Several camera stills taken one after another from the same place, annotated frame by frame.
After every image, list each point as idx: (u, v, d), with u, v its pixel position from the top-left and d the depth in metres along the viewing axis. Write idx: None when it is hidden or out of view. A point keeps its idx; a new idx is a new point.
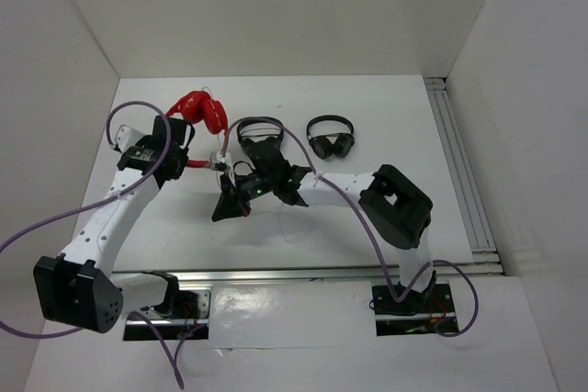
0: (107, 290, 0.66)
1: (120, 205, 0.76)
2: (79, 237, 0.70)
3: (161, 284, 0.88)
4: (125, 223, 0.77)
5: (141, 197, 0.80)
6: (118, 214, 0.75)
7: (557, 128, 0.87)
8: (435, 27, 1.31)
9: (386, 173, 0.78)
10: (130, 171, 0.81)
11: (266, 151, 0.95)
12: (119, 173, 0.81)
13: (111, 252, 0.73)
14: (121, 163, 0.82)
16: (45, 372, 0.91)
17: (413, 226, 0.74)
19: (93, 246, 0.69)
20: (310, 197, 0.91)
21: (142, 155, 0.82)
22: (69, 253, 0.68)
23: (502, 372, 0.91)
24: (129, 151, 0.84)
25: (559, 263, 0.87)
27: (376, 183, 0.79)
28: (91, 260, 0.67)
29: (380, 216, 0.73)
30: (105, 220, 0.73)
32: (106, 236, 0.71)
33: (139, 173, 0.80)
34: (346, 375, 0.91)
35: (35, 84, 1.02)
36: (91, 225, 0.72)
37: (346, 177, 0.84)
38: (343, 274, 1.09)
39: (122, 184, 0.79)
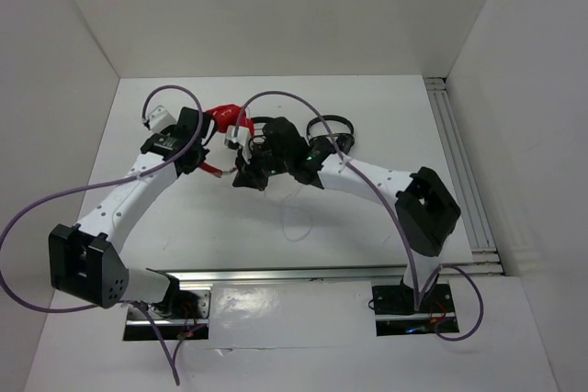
0: (116, 265, 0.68)
1: (139, 185, 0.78)
2: (96, 209, 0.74)
3: (163, 284, 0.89)
4: (141, 206, 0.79)
5: (157, 184, 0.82)
6: (134, 194, 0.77)
7: (557, 127, 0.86)
8: (435, 27, 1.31)
9: (424, 175, 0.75)
10: (152, 155, 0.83)
11: (280, 126, 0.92)
12: (141, 156, 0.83)
13: (123, 229, 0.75)
14: (144, 148, 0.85)
16: (45, 372, 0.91)
17: (440, 233, 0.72)
19: (107, 220, 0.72)
20: (330, 182, 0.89)
21: (166, 143, 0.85)
22: (84, 224, 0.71)
23: (503, 372, 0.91)
24: (153, 137, 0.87)
25: (559, 263, 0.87)
27: (412, 184, 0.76)
28: (103, 232, 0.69)
29: (412, 222, 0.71)
30: (122, 198, 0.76)
32: (120, 213, 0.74)
33: (160, 158, 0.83)
34: (346, 376, 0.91)
35: (35, 83, 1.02)
36: (108, 200, 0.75)
37: (379, 173, 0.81)
38: (344, 274, 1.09)
39: (143, 167, 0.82)
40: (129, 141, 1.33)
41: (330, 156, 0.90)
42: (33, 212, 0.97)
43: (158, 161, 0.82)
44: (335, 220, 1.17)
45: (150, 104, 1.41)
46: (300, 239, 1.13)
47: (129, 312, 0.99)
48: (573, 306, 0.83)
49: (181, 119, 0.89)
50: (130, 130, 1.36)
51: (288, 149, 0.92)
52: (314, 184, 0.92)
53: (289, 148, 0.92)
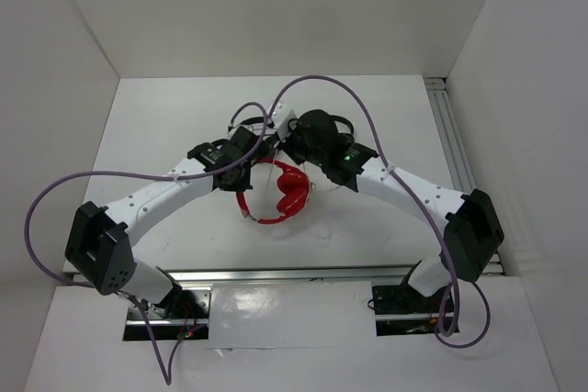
0: (124, 258, 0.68)
1: (171, 187, 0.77)
2: (126, 198, 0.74)
3: (163, 285, 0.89)
4: (167, 209, 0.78)
5: (188, 193, 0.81)
6: (165, 194, 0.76)
7: (557, 126, 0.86)
8: (435, 27, 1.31)
9: (480, 200, 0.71)
10: (195, 162, 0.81)
11: (318, 119, 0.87)
12: (186, 161, 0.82)
13: (144, 226, 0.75)
14: (191, 152, 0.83)
16: (44, 373, 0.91)
17: (482, 261, 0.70)
19: (132, 212, 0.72)
20: (367, 186, 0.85)
21: (213, 152, 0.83)
22: (110, 208, 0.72)
23: (502, 372, 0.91)
24: (203, 144, 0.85)
25: (559, 263, 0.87)
27: (463, 207, 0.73)
28: (124, 221, 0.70)
29: (459, 246, 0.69)
30: (153, 195, 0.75)
32: (146, 208, 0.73)
33: (201, 168, 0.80)
34: (346, 375, 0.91)
35: (34, 83, 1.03)
36: (141, 193, 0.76)
37: (428, 188, 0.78)
38: (350, 274, 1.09)
39: (183, 171, 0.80)
40: (129, 141, 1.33)
41: (369, 161, 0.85)
42: (34, 211, 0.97)
43: (198, 169, 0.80)
44: (336, 220, 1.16)
45: (151, 104, 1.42)
46: (300, 238, 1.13)
47: (129, 312, 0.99)
48: (572, 306, 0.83)
49: (234, 138, 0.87)
50: (130, 130, 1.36)
51: (327, 145, 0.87)
52: (349, 184, 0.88)
53: (326, 142, 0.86)
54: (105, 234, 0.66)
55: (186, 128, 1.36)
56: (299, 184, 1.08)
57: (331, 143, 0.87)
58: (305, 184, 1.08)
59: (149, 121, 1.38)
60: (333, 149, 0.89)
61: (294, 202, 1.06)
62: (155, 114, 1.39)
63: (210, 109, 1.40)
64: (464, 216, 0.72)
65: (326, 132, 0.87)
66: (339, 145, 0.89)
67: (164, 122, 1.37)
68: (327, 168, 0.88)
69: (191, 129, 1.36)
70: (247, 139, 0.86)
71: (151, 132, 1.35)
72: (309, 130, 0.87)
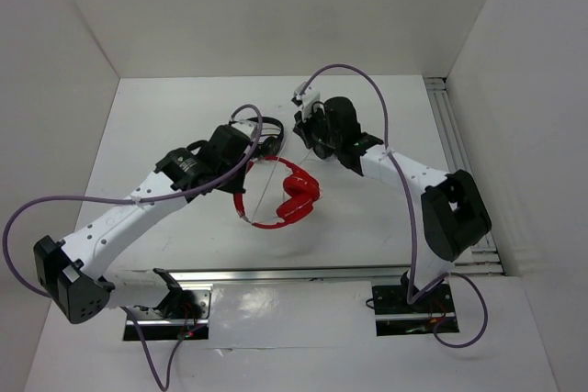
0: (88, 293, 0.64)
1: (134, 211, 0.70)
2: (85, 229, 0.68)
3: (160, 289, 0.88)
4: (134, 233, 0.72)
5: (159, 212, 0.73)
6: (127, 221, 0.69)
7: (557, 126, 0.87)
8: (435, 27, 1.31)
9: (461, 179, 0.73)
10: (163, 178, 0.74)
11: (341, 106, 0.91)
12: (154, 175, 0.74)
13: (109, 256, 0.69)
14: (161, 164, 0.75)
16: (43, 373, 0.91)
17: (461, 240, 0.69)
19: (90, 245, 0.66)
20: (368, 169, 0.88)
21: (185, 164, 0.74)
22: (68, 242, 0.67)
23: (502, 372, 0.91)
24: (175, 154, 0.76)
25: (560, 263, 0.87)
27: (445, 184, 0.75)
28: (79, 260, 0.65)
29: (436, 220, 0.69)
30: (113, 223, 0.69)
32: (105, 240, 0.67)
33: (170, 187, 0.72)
34: (346, 375, 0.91)
35: (35, 84, 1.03)
36: (100, 221, 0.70)
37: (416, 167, 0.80)
38: (353, 274, 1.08)
39: (148, 190, 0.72)
40: (129, 140, 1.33)
41: (375, 146, 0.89)
42: (34, 212, 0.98)
43: (165, 189, 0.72)
44: (336, 220, 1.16)
45: (150, 104, 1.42)
46: (300, 238, 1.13)
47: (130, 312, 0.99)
48: (572, 306, 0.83)
49: (214, 139, 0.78)
50: (130, 130, 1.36)
51: (343, 129, 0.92)
52: (356, 169, 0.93)
53: (342, 127, 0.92)
54: (62, 271, 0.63)
55: (186, 128, 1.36)
56: (307, 192, 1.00)
57: (346, 128, 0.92)
58: (314, 193, 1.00)
59: (149, 121, 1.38)
60: (350, 134, 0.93)
61: (297, 207, 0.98)
62: (154, 114, 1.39)
63: (210, 109, 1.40)
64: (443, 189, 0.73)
65: (345, 118, 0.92)
66: (353, 131, 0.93)
67: (164, 122, 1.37)
68: (339, 151, 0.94)
69: (191, 130, 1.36)
70: (226, 143, 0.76)
71: (150, 132, 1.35)
72: (331, 113, 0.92)
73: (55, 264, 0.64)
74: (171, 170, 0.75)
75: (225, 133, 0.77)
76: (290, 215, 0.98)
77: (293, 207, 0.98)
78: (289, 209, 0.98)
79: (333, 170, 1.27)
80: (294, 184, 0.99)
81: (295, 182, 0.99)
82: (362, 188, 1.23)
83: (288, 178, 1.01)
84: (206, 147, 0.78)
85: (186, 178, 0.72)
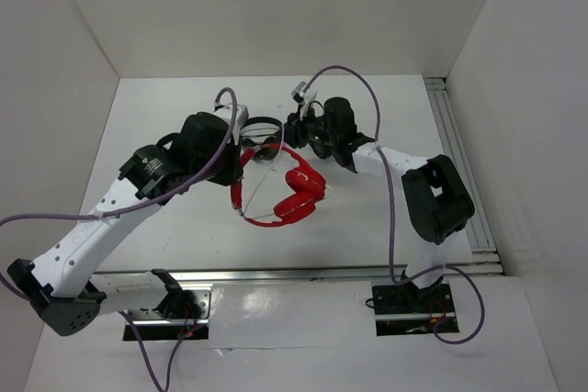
0: (71, 310, 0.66)
1: (99, 228, 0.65)
2: (53, 251, 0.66)
3: (158, 291, 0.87)
4: (106, 247, 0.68)
5: (129, 222, 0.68)
6: (93, 240, 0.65)
7: (557, 126, 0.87)
8: (435, 27, 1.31)
9: (440, 162, 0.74)
10: (127, 184, 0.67)
11: (340, 106, 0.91)
12: (118, 183, 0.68)
13: (84, 274, 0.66)
14: (125, 169, 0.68)
16: (44, 373, 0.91)
17: (445, 220, 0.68)
19: (58, 269, 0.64)
20: (361, 164, 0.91)
21: (150, 165, 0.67)
22: (38, 266, 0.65)
23: (502, 373, 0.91)
24: (139, 154, 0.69)
25: (560, 263, 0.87)
27: (426, 168, 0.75)
28: (49, 285, 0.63)
29: (416, 199, 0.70)
30: (79, 242, 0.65)
32: (73, 262, 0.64)
33: (134, 196, 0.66)
34: (346, 375, 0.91)
35: (34, 84, 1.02)
36: (67, 240, 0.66)
37: (400, 155, 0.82)
38: (353, 274, 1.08)
39: (113, 201, 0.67)
40: (129, 140, 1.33)
41: (367, 143, 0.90)
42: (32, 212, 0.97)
43: (130, 197, 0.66)
44: (336, 220, 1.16)
45: (150, 104, 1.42)
46: (300, 237, 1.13)
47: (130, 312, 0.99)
48: (572, 306, 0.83)
49: (184, 131, 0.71)
50: (130, 130, 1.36)
51: (341, 129, 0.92)
52: (350, 166, 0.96)
53: (339, 127, 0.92)
54: (35, 295, 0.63)
55: None
56: (310, 190, 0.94)
57: (344, 128, 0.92)
58: (318, 192, 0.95)
59: (149, 121, 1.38)
60: (347, 135, 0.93)
61: (297, 207, 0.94)
62: (154, 114, 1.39)
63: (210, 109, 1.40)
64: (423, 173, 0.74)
65: (344, 119, 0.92)
66: (350, 131, 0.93)
67: (164, 122, 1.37)
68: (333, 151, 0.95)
69: None
70: (197, 135, 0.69)
71: (150, 132, 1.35)
72: (329, 113, 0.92)
73: (28, 287, 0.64)
74: (135, 173, 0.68)
75: (195, 123, 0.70)
76: (290, 213, 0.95)
77: (292, 205, 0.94)
78: (289, 207, 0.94)
79: (333, 170, 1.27)
80: (295, 180, 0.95)
81: (298, 179, 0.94)
82: (362, 187, 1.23)
83: (291, 173, 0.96)
84: (175, 140, 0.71)
85: (153, 182, 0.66)
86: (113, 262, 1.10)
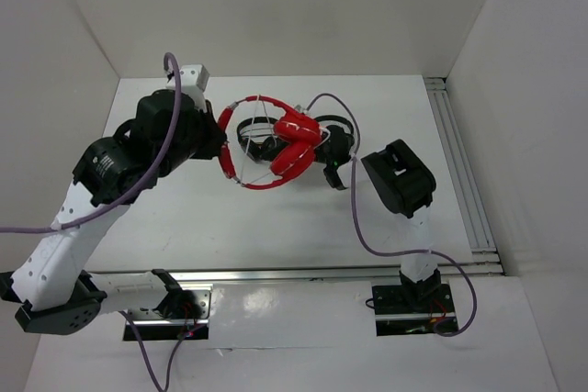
0: (61, 319, 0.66)
1: (62, 240, 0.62)
2: (27, 266, 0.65)
3: (158, 292, 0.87)
4: (78, 256, 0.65)
5: (95, 227, 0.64)
6: (58, 253, 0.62)
7: (557, 126, 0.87)
8: (435, 27, 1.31)
9: (396, 146, 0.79)
10: (82, 189, 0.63)
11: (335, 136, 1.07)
12: (73, 188, 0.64)
13: (62, 285, 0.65)
14: (77, 173, 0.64)
16: (44, 373, 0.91)
17: (409, 195, 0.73)
19: (32, 285, 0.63)
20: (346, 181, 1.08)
21: (101, 164, 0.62)
22: (16, 281, 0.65)
23: (502, 373, 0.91)
24: (88, 154, 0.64)
25: (559, 263, 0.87)
27: (387, 154, 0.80)
28: (28, 300, 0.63)
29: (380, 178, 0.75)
30: (46, 257, 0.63)
32: (45, 276, 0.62)
33: (90, 202, 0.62)
34: (346, 376, 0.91)
35: (34, 84, 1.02)
36: (38, 254, 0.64)
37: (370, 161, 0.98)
38: (353, 274, 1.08)
39: (73, 208, 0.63)
40: None
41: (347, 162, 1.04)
42: (31, 213, 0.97)
43: (87, 205, 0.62)
44: (336, 220, 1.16)
45: None
46: (300, 237, 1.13)
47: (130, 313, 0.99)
48: (572, 306, 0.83)
49: (137, 119, 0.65)
50: None
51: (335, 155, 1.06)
52: (338, 186, 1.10)
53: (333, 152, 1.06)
54: (18, 310, 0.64)
55: None
56: (305, 140, 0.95)
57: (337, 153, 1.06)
58: (313, 139, 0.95)
59: None
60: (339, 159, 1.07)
61: (298, 159, 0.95)
62: None
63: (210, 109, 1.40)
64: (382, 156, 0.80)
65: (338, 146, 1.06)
66: (342, 155, 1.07)
67: None
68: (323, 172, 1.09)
69: None
70: (151, 120, 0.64)
71: None
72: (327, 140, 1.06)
73: (15, 299, 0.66)
74: (89, 175, 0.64)
75: (150, 107, 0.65)
76: (291, 168, 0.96)
77: (292, 158, 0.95)
78: (288, 162, 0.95)
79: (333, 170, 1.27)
80: (284, 131, 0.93)
81: (288, 131, 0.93)
82: (362, 188, 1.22)
83: (280, 126, 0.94)
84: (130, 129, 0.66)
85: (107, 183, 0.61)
86: (113, 262, 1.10)
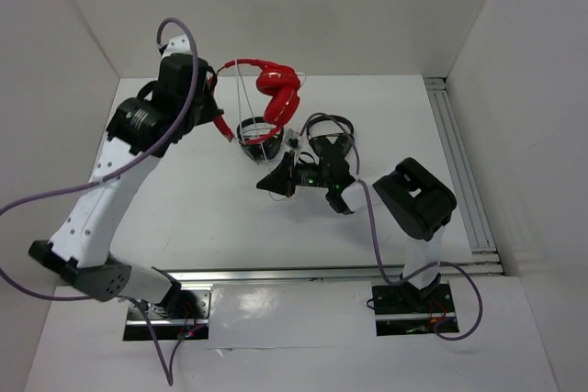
0: (103, 276, 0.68)
1: (103, 194, 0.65)
2: (65, 226, 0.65)
3: (161, 285, 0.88)
4: (117, 210, 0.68)
5: (132, 180, 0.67)
6: (101, 205, 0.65)
7: (557, 126, 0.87)
8: (436, 27, 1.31)
9: (407, 164, 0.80)
10: (118, 143, 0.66)
11: (336, 160, 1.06)
12: (109, 143, 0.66)
13: (102, 242, 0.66)
14: (111, 129, 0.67)
16: (44, 373, 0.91)
17: (431, 218, 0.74)
19: (76, 240, 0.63)
20: (353, 203, 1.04)
21: (134, 118, 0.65)
22: (55, 243, 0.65)
23: (502, 373, 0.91)
24: (119, 111, 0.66)
25: (559, 263, 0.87)
27: (398, 174, 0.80)
28: (73, 257, 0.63)
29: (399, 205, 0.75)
30: (89, 210, 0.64)
32: (88, 230, 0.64)
33: (129, 152, 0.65)
34: (346, 376, 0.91)
35: (34, 84, 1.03)
36: (76, 212, 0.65)
37: None
38: (352, 274, 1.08)
39: (109, 163, 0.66)
40: None
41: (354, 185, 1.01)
42: (31, 213, 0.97)
43: (126, 156, 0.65)
44: (336, 220, 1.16)
45: None
46: (301, 237, 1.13)
47: (129, 312, 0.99)
48: (572, 306, 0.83)
49: (160, 76, 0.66)
50: None
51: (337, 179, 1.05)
52: (345, 211, 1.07)
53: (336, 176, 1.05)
54: (63, 270, 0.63)
55: None
56: (286, 84, 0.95)
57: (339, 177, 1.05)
58: (295, 84, 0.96)
59: None
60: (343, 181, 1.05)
61: (286, 106, 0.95)
62: None
63: None
64: (395, 177, 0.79)
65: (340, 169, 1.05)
66: (344, 178, 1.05)
67: None
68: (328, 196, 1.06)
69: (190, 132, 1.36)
70: (175, 76, 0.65)
71: None
72: (328, 166, 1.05)
73: (52, 263, 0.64)
74: (122, 130, 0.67)
75: (171, 63, 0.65)
76: (284, 117, 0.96)
77: (281, 105, 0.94)
78: (279, 109, 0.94)
79: None
80: (268, 83, 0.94)
81: (267, 80, 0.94)
82: None
83: (261, 78, 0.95)
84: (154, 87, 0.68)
85: (142, 135, 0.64)
86: None
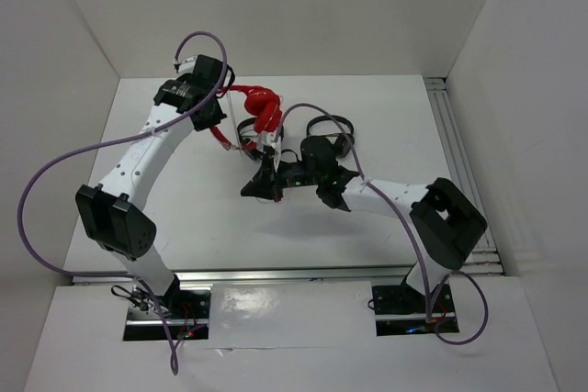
0: (142, 223, 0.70)
1: (153, 142, 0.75)
2: (116, 170, 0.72)
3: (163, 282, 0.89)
4: (158, 163, 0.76)
5: (173, 139, 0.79)
6: (151, 151, 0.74)
7: (557, 126, 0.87)
8: (436, 27, 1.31)
9: (440, 186, 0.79)
10: (166, 106, 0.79)
11: (320, 151, 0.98)
12: (157, 108, 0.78)
13: (144, 186, 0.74)
14: (158, 98, 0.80)
16: (44, 373, 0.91)
17: (463, 248, 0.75)
19: (128, 181, 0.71)
20: (354, 202, 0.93)
21: (180, 91, 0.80)
22: (106, 184, 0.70)
23: (502, 372, 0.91)
24: (165, 87, 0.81)
25: (559, 263, 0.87)
27: (429, 195, 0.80)
28: (124, 194, 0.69)
29: (432, 233, 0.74)
30: (140, 156, 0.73)
32: (139, 172, 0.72)
33: (176, 112, 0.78)
34: (346, 375, 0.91)
35: (34, 84, 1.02)
36: (126, 158, 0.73)
37: (396, 188, 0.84)
38: (352, 274, 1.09)
39: (158, 120, 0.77)
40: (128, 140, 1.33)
41: (353, 179, 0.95)
42: (31, 213, 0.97)
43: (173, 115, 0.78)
44: (336, 220, 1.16)
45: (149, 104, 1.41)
46: (301, 237, 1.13)
47: (129, 312, 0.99)
48: (572, 306, 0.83)
49: (197, 68, 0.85)
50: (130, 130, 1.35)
51: (323, 169, 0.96)
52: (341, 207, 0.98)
53: (326, 170, 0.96)
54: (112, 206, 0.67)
55: None
56: (268, 101, 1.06)
57: (326, 169, 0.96)
58: (277, 99, 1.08)
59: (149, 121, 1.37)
60: (332, 173, 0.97)
61: (269, 119, 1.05)
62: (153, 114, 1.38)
63: None
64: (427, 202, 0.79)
65: (326, 161, 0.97)
66: (333, 169, 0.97)
67: None
68: (321, 193, 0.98)
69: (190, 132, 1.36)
70: (209, 68, 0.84)
71: None
72: (311, 158, 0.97)
73: (102, 202, 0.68)
74: (167, 101, 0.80)
75: (207, 61, 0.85)
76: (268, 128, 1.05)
77: (265, 117, 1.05)
78: (265, 123, 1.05)
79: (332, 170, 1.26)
80: (254, 101, 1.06)
81: (251, 103, 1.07)
82: None
83: (247, 100, 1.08)
84: (190, 78, 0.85)
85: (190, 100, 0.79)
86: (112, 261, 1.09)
